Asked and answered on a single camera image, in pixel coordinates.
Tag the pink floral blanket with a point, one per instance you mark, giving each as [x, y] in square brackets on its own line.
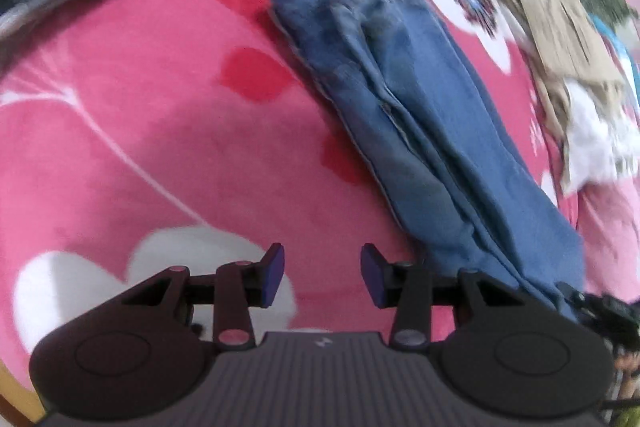
[150, 132]

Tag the teal striped blanket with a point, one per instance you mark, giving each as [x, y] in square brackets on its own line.
[617, 44]

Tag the beige pants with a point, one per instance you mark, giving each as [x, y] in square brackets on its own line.
[560, 32]

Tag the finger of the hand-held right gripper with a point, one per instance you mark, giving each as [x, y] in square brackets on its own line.
[580, 302]

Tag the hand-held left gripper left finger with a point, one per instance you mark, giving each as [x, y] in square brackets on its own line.
[272, 277]

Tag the light pink quilt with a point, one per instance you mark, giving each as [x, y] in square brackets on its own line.
[610, 232]

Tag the blue denim jeans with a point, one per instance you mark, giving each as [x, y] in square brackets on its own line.
[400, 107]

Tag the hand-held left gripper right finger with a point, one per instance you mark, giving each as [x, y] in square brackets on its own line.
[372, 277]

